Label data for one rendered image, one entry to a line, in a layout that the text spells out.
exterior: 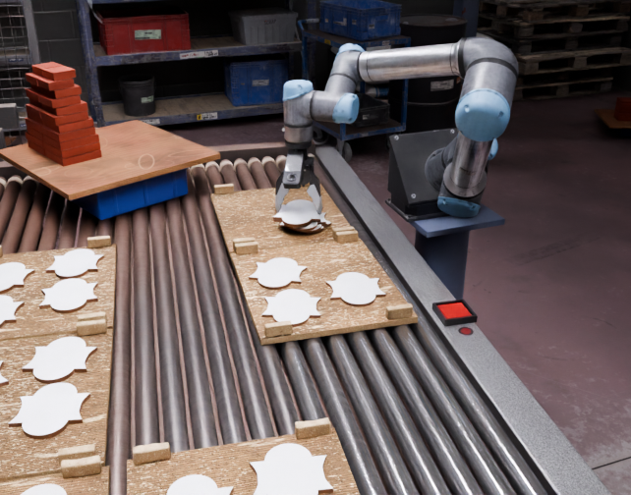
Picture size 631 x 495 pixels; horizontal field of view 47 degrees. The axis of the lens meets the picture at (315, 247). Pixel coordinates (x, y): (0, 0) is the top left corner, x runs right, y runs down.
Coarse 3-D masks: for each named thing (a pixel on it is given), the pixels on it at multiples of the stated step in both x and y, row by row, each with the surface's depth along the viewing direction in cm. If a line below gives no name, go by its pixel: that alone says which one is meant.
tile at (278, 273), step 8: (264, 264) 177; (272, 264) 177; (280, 264) 177; (288, 264) 177; (296, 264) 177; (256, 272) 173; (264, 272) 173; (272, 272) 173; (280, 272) 173; (288, 272) 173; (296, 272) 173; (264, 280) 169; (272, 280) 169; (280, 280) 169; (288, 280) 169; (296, 280) 169; (272, 288) 167; (280, 288) 167
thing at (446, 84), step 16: (416, 16) 575; (432, 16) 575; (448, 16) 570; (400, 32) 539; (416, 32) 530; (432, 32) 527; (448, 32) 529; (464, 32) 542; (400, 80) 553; (416, 80) 545; (432, 80) 542; (448, 80) 546; (400, 96) 558; (416, 96) 550; (432, 96) 548; (448, 96) 553; (400, 112) 563; (416, 112) 555; (432, 112) 554; (448, 112) 560; (416, 128) 561; (432, 128) 560; (448, 128) 566
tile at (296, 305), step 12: (264, 300) 163; (276, 300) 161; (288, 300) 161; (300, 300) 161; (312, 300) 161; (264, 312) 156; (276, 312) 156; (288, 312) 156; (300, 312) 156; (312, 312) 156; (300, 324) 153
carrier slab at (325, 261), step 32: (256, 256) 182; (288, 256) 182; (320, 256) 182; (352, 256) 182; (256, 288) 168; (288, 288) 168; (320, 288) 168; (384, 288) 168; (256, 320) 155; (320, 320) 155; (352, 320) 155; (384, 320) 155; (416, 320) 157
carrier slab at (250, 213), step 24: (240, 192) 221; (264, 192) 221; (288, 192) 221; (216, 216) 208; (240, 216) 205; (264, 216) 205; (336, 216) 205; (264, 240) 191; (288, 240) 191; (312, 240) 191
